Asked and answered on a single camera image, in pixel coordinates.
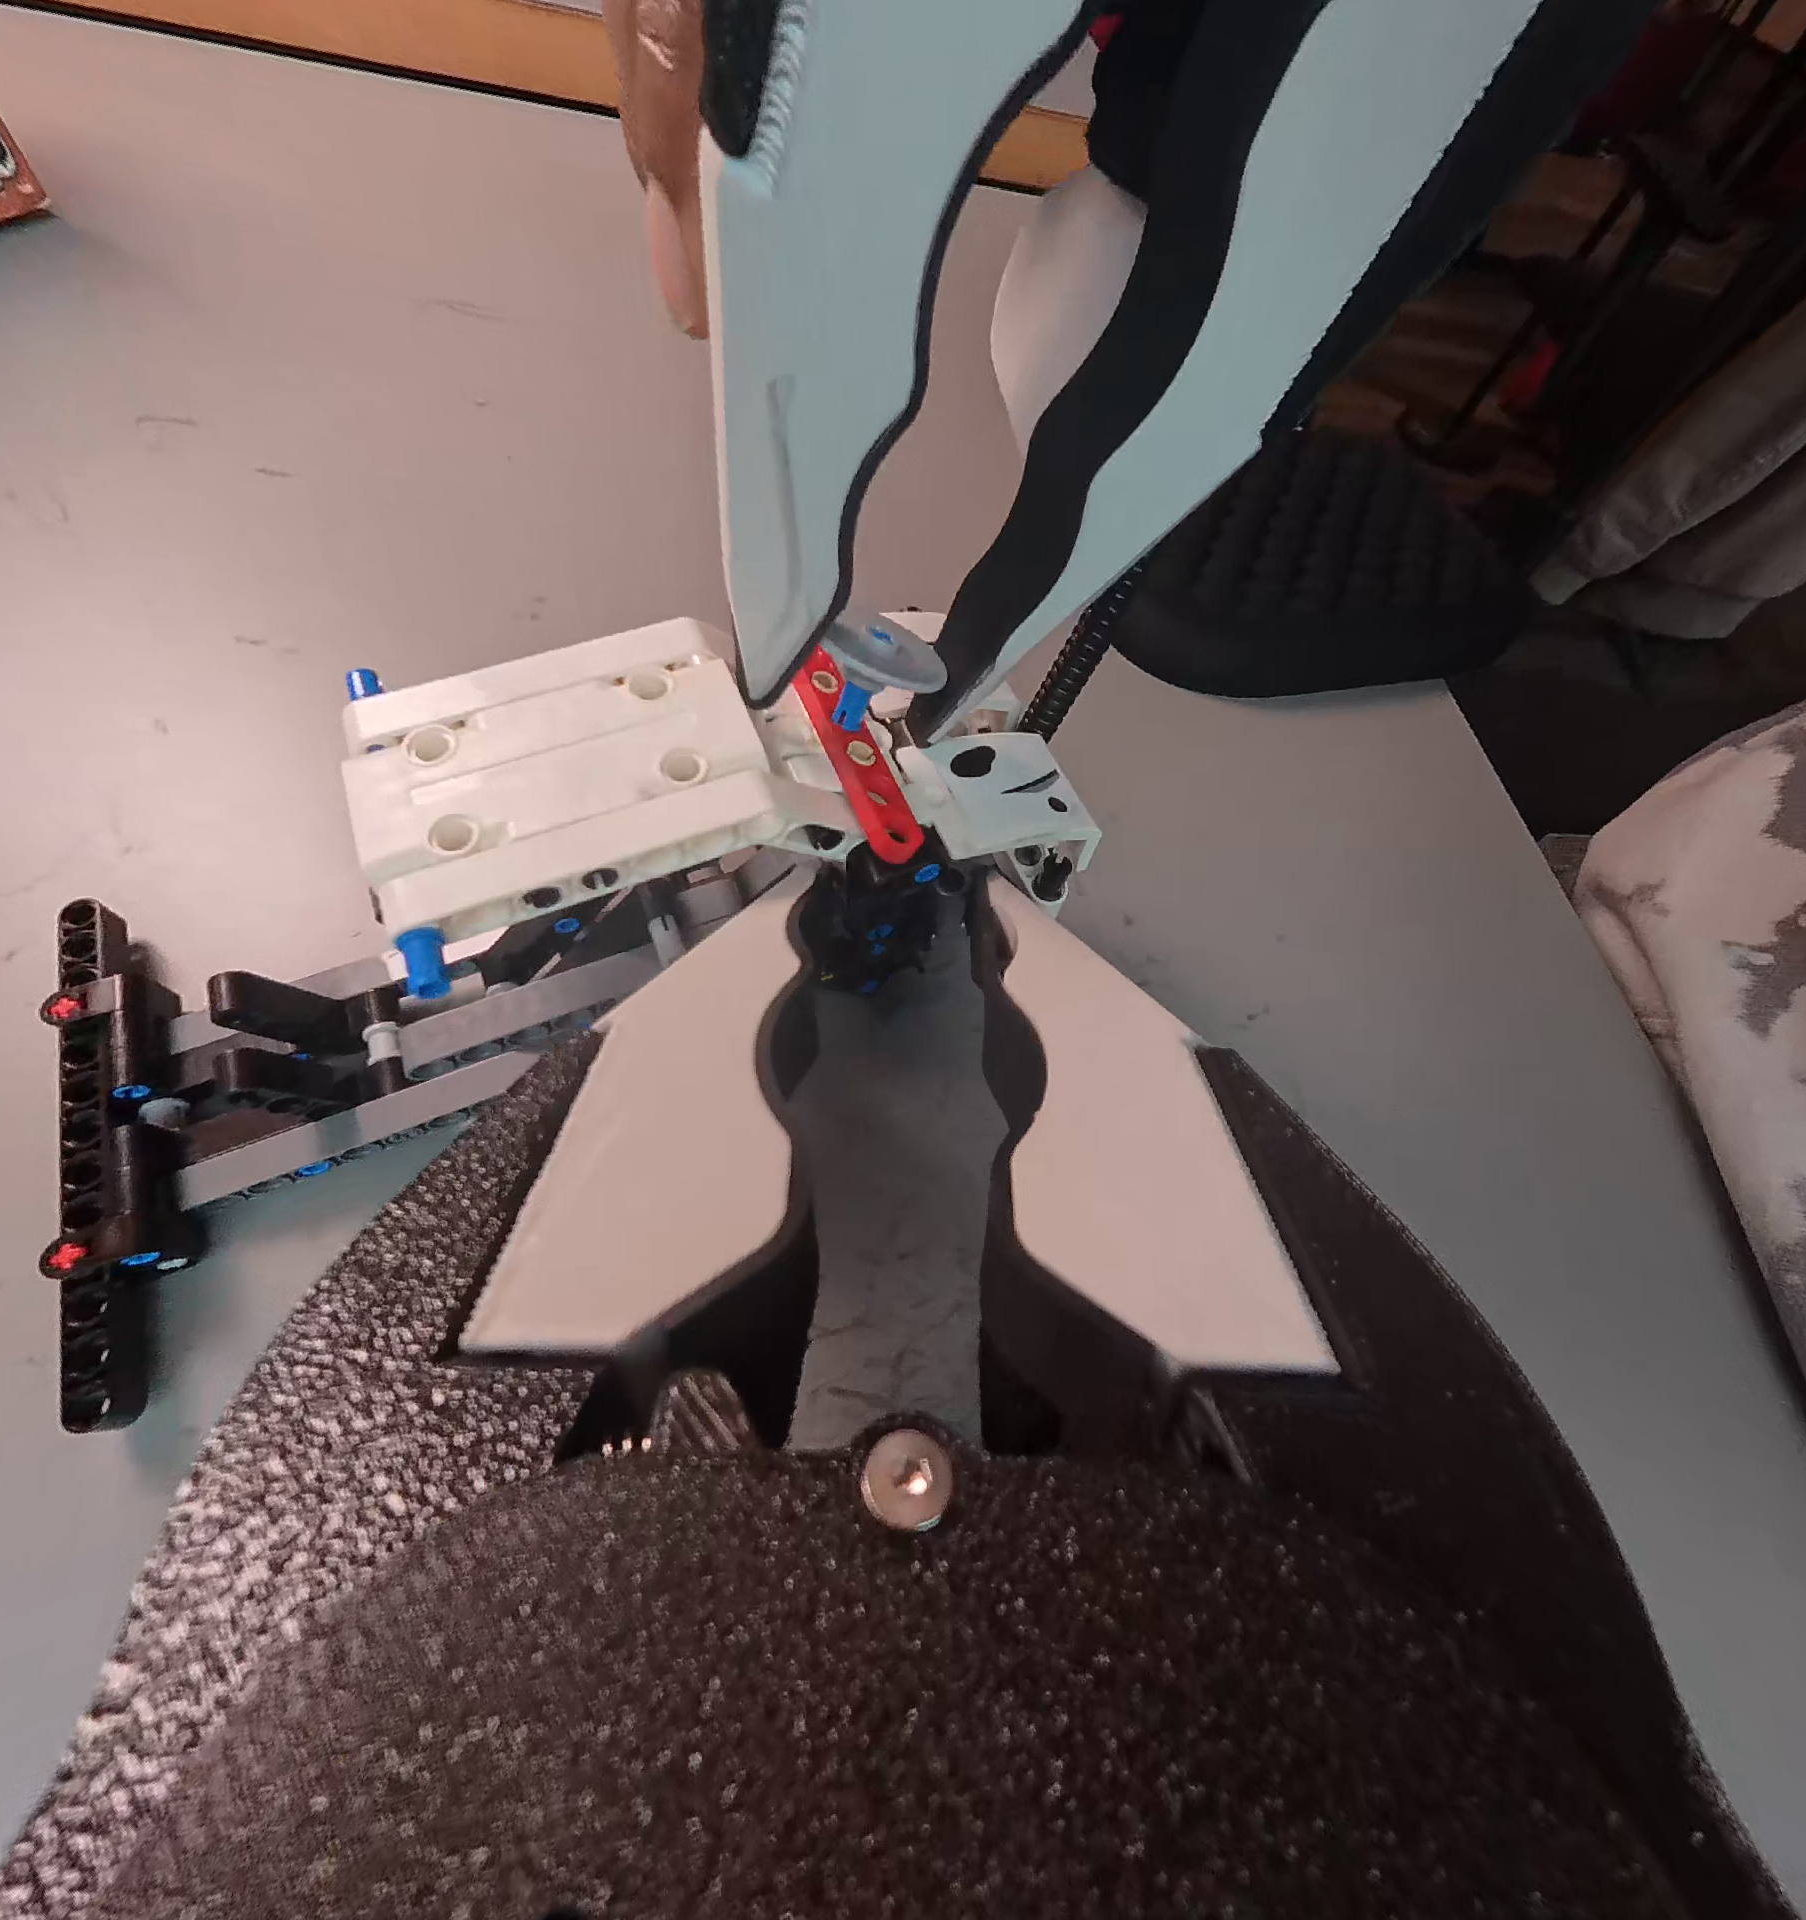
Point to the grey round toy disc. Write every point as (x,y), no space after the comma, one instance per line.
(889,653)

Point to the white black toy truck chassis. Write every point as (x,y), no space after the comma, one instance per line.
(544,765)

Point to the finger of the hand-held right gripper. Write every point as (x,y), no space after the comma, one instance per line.
(815,329)
(1292,271)

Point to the grey desk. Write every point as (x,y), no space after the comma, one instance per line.
(244,449)

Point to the wood-edged grey table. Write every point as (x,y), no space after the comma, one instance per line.
(468,61)

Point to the person's right hand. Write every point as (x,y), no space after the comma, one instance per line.
(662,149)

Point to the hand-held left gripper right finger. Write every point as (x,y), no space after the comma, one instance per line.
(1158,1200)

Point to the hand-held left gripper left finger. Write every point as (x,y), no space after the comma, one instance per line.
(648,1185)

